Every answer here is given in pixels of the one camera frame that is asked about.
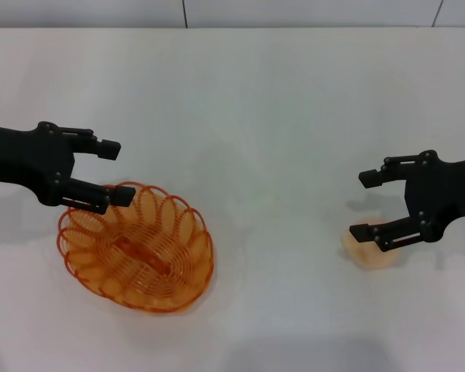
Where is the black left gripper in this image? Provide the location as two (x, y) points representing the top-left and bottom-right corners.
(0, 122), (136, 215)

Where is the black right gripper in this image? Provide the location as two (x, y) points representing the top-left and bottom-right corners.
(350, 150), (465, 253)

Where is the round pale bread bun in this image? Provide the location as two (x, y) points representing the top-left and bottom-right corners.
(340, 217), (402, 269)

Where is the orange wire loop basket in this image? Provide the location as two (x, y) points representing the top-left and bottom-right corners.
(57, 180), (215, 311)

